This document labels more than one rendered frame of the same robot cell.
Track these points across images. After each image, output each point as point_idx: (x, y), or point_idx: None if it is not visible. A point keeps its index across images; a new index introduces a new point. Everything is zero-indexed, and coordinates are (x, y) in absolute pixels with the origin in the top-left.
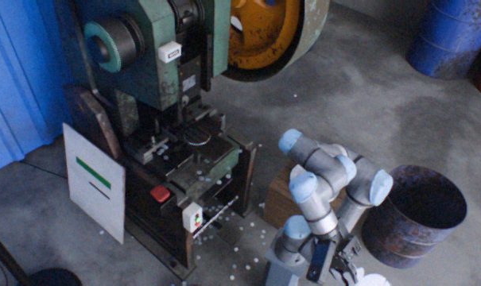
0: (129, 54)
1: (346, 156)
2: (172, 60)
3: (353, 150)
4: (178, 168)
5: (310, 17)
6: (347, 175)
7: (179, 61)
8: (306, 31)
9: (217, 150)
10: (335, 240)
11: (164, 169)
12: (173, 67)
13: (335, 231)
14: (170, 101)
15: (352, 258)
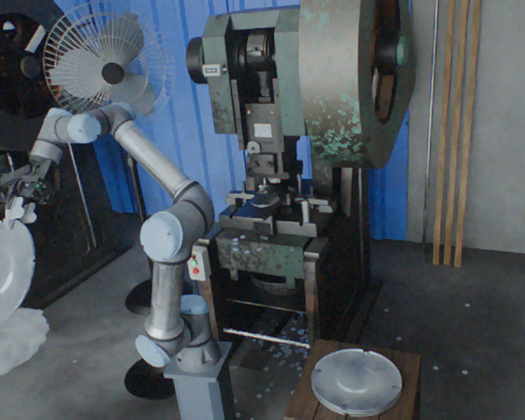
0: (192, 63)
1: (87, 114)
2: (224, 84)
3: (200, 198)
4: (233, 219)
5: (311, 62)
6: (68, 122)
7: (236, 91)
8: (309, 80)
9: (250, 213)
10: (32, 170)
11: (224, 212)
12: (226, 93)
13: (31, 157)
14: (224, 129)
15: (24, 193)
